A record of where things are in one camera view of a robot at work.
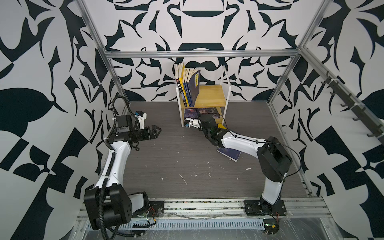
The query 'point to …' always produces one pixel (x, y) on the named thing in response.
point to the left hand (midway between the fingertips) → (152, 128)
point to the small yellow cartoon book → (221, 126)
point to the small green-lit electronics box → (271, 226)
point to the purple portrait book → (196, 112)
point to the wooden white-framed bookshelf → (212, 101)
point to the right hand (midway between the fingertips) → (204, 110)
